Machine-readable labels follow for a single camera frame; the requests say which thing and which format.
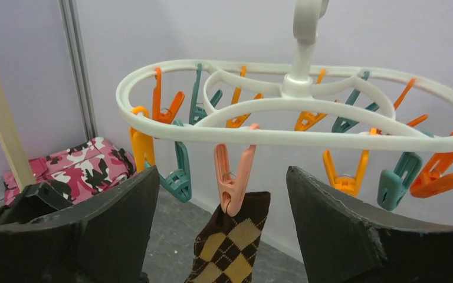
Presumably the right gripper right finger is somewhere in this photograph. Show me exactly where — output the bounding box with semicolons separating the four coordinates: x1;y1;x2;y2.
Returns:
286;166;453;282

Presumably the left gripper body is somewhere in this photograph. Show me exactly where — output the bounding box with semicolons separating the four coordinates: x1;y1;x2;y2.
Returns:
0;181;73;225

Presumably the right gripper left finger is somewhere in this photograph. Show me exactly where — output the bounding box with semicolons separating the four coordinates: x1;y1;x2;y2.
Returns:
0;166;159;282

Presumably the brown argyle sock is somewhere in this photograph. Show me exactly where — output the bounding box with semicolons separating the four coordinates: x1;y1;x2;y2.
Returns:
185;191;271;283

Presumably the white plastic clip hanger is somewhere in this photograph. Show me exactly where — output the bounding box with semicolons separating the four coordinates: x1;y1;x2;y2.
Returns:
116;1;453;210

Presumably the pink clothespin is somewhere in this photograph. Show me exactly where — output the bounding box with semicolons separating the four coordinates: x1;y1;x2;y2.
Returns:
214;143;257;217

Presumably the pink camouflage cloth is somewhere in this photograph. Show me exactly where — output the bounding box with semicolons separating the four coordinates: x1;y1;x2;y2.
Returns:
2;136;137;206

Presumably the wooden drying rack frame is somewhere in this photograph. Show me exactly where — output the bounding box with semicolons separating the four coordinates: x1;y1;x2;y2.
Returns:
0;80;36;192

